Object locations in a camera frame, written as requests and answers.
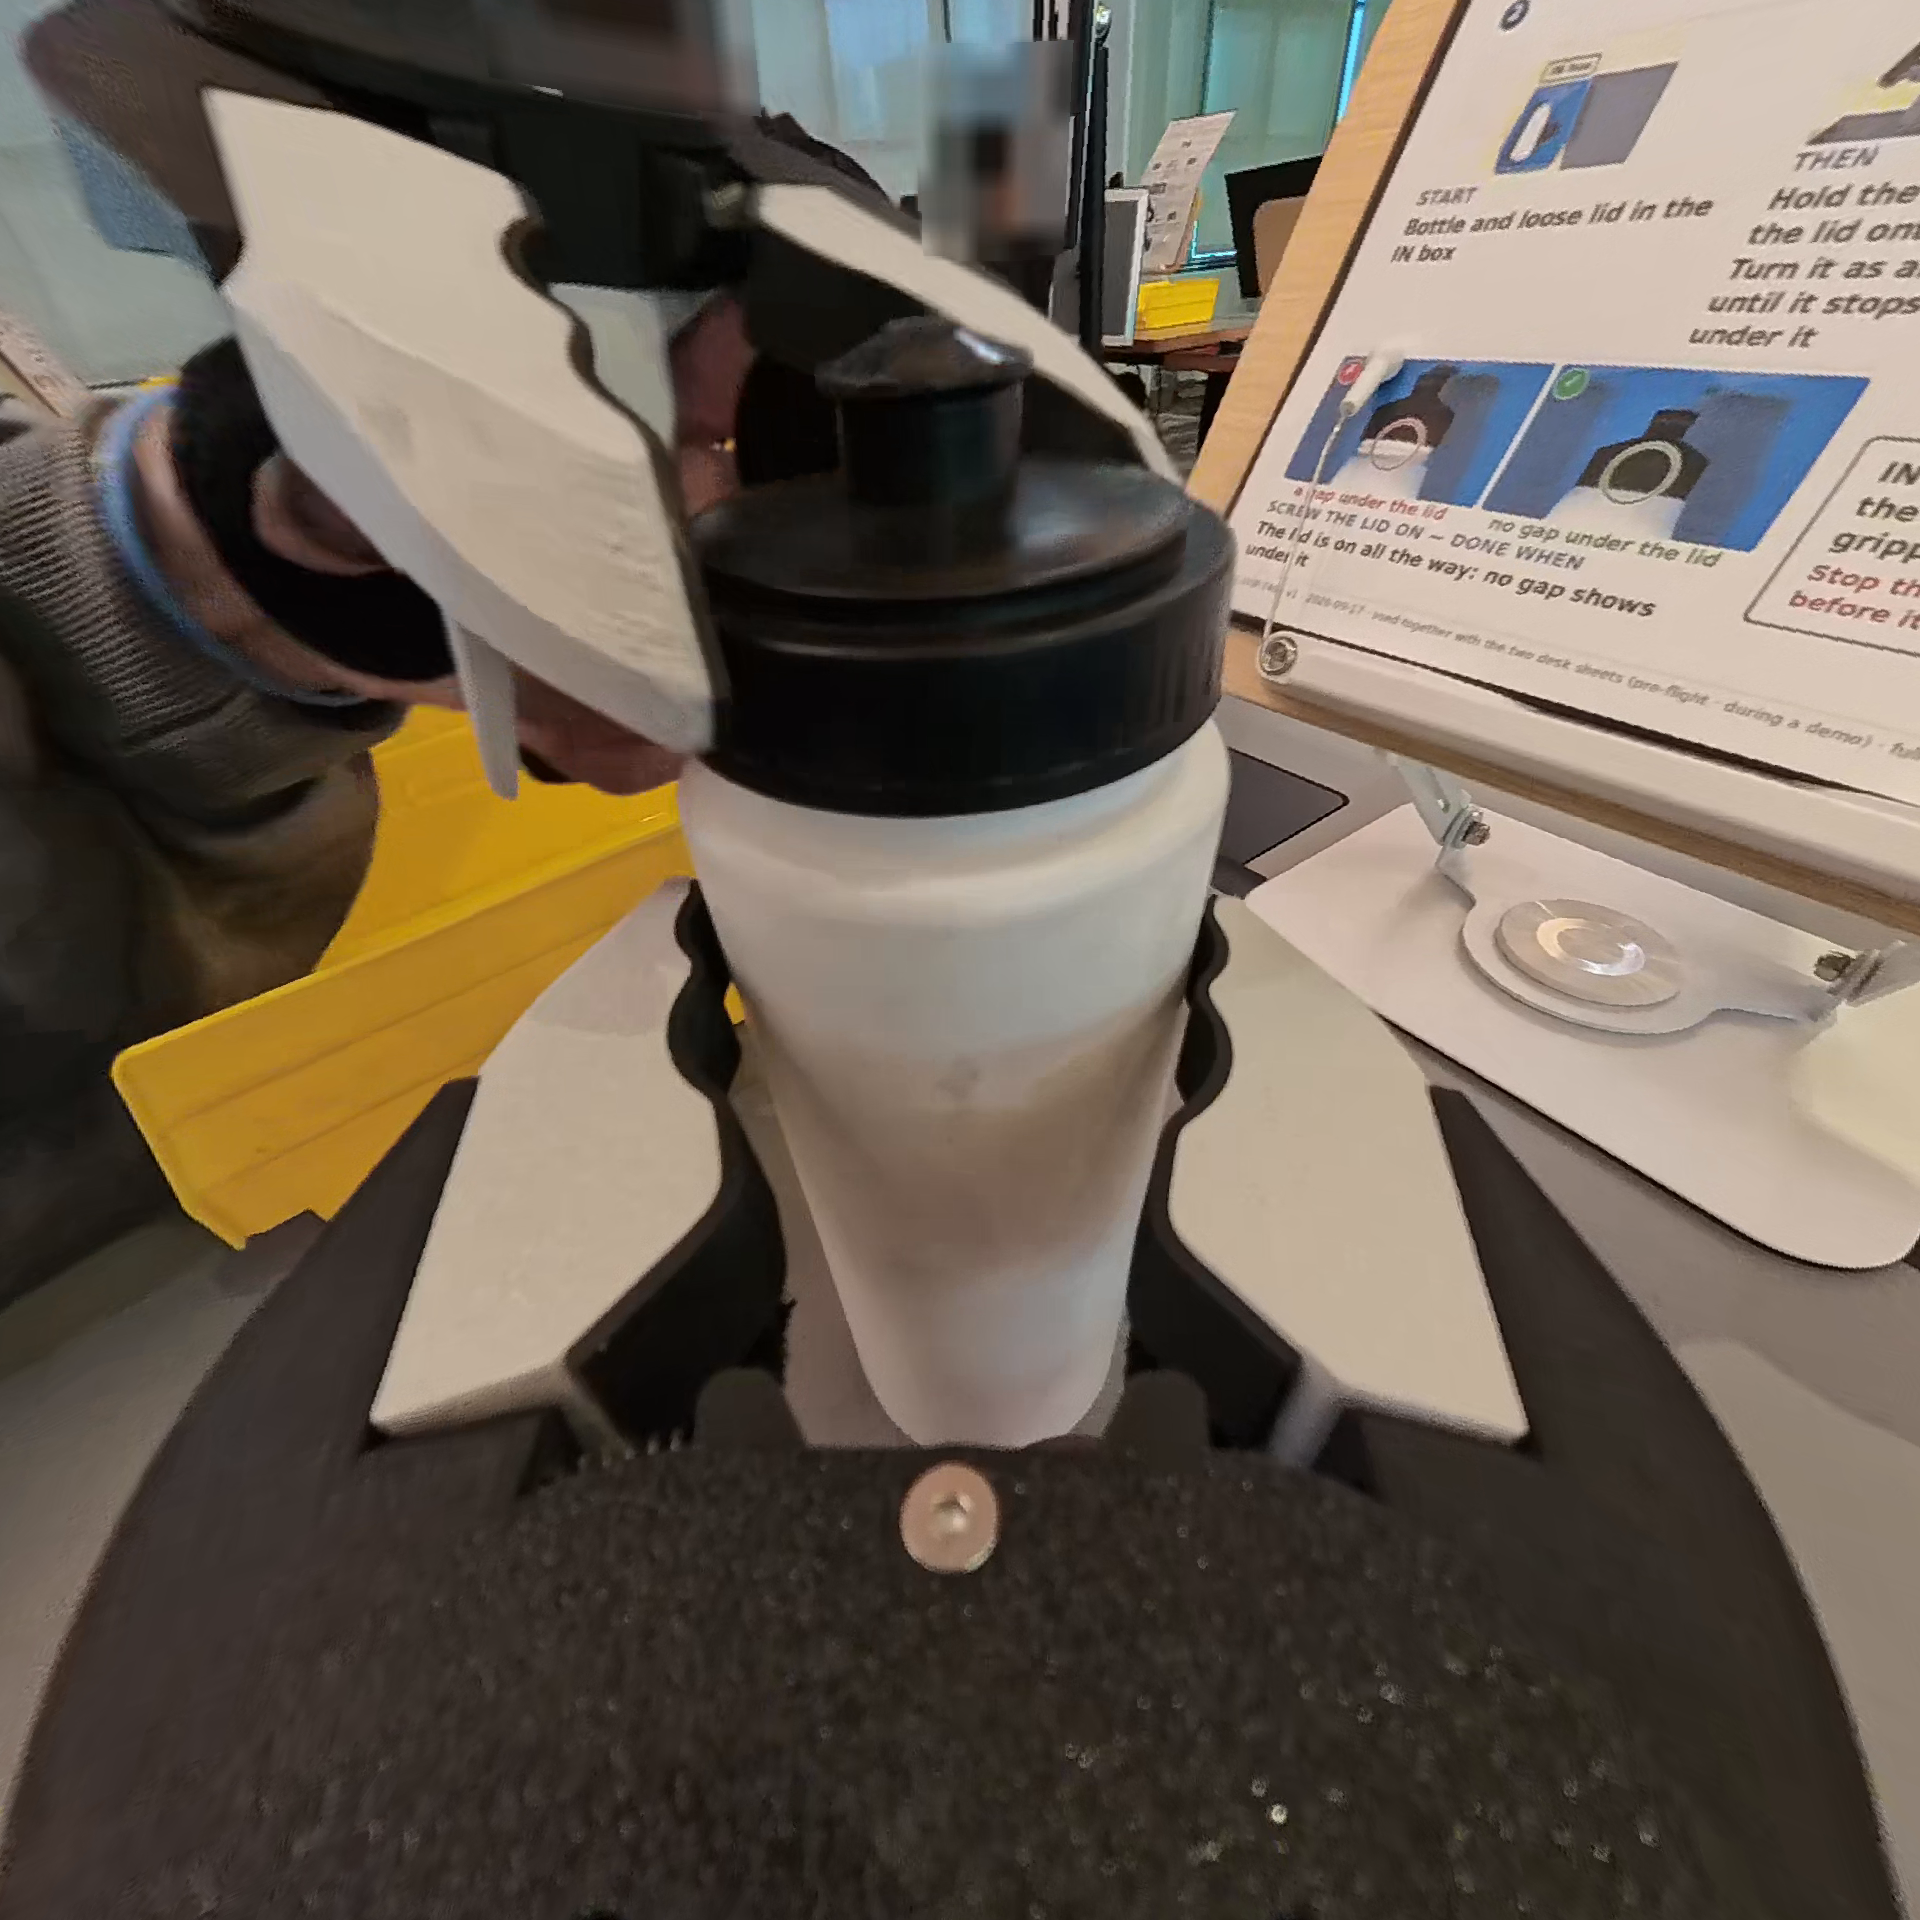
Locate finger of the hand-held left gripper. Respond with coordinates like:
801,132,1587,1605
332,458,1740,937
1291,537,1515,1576
744,180,1191,484
202,90,726,800

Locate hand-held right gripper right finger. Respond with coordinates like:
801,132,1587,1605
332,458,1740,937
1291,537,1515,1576
1130,895,1532,1473

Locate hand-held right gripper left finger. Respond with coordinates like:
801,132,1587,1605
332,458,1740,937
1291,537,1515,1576
368,882,793,1452

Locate yellow storage bin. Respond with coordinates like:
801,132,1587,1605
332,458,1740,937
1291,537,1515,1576
113,704,748,1251

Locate black bottle lid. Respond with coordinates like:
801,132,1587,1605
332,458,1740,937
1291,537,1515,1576
694,322,1235,818

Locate white plastic bottle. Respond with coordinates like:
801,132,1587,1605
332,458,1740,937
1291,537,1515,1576
680,728,1235,1450

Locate person's left hand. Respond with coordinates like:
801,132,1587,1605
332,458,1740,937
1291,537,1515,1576
270,293,752,800

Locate grey monitor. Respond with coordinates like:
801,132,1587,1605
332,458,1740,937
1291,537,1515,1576
1102,188,1152,344

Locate black pole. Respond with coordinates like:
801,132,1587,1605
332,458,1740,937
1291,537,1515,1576
1076,0,1115,351

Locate background wooden desk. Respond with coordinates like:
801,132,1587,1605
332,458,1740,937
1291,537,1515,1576
1102,321,1256,395

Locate background instruction sheets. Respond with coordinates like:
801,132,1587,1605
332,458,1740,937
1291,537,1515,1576
1148,113,1235,274

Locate white stand base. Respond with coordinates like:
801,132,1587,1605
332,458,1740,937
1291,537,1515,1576
1246,802,1920,1274

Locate instruction sheet on stand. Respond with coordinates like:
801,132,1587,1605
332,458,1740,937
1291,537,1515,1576
1185,0,1920,935

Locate printed instruction sheet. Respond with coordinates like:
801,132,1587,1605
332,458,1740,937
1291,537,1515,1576
1231,0,1920,793

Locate blue wrist strap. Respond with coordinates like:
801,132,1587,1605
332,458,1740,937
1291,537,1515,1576
96,386,366,706

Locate grey table cable hatch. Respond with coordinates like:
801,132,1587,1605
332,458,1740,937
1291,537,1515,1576
1211,747,1354,897

